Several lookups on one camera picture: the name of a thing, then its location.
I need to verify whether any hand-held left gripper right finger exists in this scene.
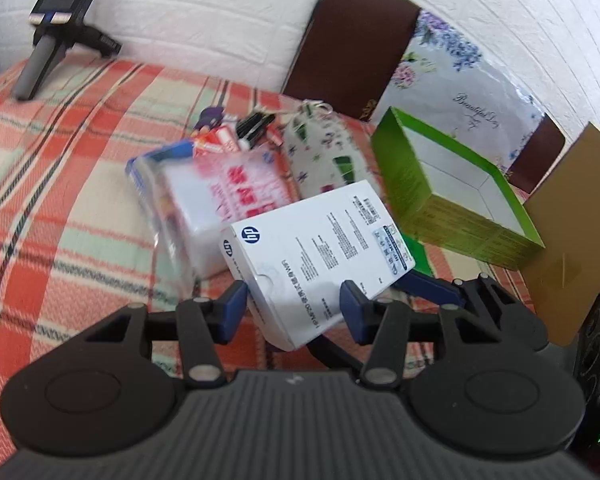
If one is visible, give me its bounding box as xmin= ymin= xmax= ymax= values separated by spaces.
xmin=339 ymin=280 xmax=548 ymax=391

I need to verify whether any green cardboard box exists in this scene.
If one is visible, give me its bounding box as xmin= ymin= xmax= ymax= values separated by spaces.
xmin=370 ymin=106 xmax=546 ymax=268

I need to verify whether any floral drawstring cloth pouch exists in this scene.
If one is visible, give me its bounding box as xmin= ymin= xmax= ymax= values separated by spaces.
xmin=282 ymin=99 xmax=382 ymax=202

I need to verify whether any red and blue card box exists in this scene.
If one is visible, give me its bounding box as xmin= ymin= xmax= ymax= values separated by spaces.
xmin=194 ymin=127 xmax=251 ymax=155

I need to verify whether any black marker white cap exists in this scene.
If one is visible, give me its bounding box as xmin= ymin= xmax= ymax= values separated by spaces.
xmin=250 ymin=110 xmax=277 ymax=143

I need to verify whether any clear plastic tissue packet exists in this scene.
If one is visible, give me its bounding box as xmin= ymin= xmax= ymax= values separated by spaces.
xmin=126 ymin=139 xmax=301 ymax=297

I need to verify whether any small purple object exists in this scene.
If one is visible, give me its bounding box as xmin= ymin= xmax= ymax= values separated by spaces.
xmin=195 ymin=106 xmax=227 ymax=131

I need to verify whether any floral white pillow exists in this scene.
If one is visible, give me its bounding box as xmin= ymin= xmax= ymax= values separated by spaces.
xmin=379 ymin=10 xmax=551 ymax=173

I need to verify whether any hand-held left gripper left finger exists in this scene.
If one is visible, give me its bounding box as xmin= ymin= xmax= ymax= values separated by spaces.
xmin=82 ymin=280 xmax=251 ymax=391

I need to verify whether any white printed cardboard box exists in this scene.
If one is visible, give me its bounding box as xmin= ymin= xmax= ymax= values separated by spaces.
xmin=221 ymin=179 xmax=417 ymax=352

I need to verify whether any brown cardboard sheet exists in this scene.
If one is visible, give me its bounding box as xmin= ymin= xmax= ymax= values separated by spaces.
xmin=522 ymin=121 xmax=600 ymax=348

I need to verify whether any red plaid blanket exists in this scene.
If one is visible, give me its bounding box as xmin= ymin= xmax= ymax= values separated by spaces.
xmin=0 ymin=57 xmax=546 ymax=411

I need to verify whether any spare black gripper grey handle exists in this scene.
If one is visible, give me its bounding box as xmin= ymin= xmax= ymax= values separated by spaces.
xmin=12 ymin=0 xmax=123 ymax=102

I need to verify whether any black marker blue cap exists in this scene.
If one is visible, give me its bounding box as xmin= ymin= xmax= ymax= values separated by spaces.
xmin=236 ymin=112 xmax=263 ymax=148

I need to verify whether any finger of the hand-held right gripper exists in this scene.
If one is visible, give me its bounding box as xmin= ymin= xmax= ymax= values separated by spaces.
xmin=394 ymin=267 xmax=518 ymax=311

